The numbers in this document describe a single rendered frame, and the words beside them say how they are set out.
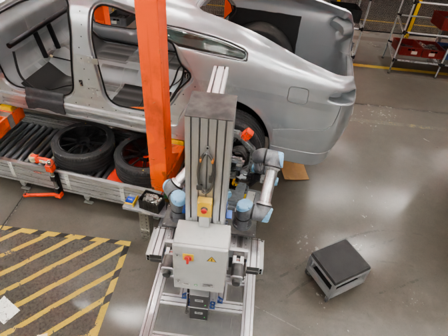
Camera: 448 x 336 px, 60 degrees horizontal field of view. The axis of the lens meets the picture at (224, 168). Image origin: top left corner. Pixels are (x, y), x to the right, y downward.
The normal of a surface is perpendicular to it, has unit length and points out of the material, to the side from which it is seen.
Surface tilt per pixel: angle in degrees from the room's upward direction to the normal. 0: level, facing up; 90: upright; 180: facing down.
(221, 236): 0
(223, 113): 0
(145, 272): 0
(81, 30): 78
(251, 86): 90
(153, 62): 90
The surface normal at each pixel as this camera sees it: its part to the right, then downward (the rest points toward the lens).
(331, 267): 0.06, -0.74
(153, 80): -0.23, 0.64
